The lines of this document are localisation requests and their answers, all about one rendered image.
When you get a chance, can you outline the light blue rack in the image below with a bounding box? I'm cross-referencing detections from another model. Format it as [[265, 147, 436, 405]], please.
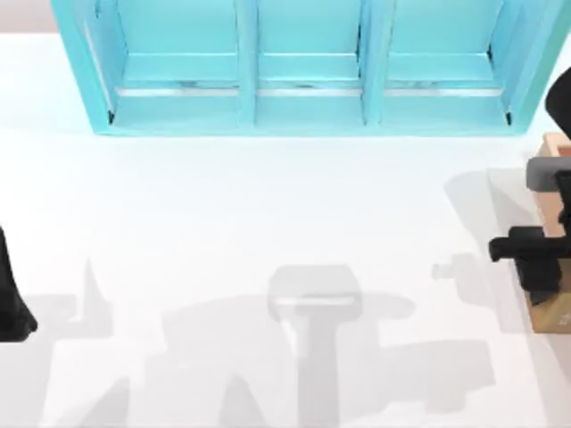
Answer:
[[48, 0, 571, 137]]

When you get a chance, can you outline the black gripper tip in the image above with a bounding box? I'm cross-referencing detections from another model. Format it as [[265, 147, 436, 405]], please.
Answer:
[[0, 226, 39, 344]]

